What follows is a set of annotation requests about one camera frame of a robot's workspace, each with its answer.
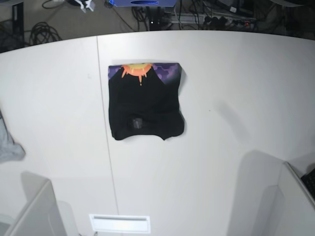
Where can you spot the white left partition panel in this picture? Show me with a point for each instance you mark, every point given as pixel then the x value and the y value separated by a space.
pixel 40 216

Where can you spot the blue box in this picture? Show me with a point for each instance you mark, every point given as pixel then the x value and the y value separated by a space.
pixel 150 3

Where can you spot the grey cloth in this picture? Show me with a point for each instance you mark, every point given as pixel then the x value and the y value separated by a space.
pixel 9 150

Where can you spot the white right partition panel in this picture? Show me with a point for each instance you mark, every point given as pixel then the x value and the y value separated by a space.
pixel 287 209

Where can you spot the black keyboard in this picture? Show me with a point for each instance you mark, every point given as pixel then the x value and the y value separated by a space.
pixel 309 182

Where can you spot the white partition panel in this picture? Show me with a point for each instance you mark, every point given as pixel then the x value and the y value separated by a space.
pixel 287 209
pixel 40 216

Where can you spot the black T-shirt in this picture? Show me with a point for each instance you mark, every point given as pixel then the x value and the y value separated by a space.
pixel 144 100

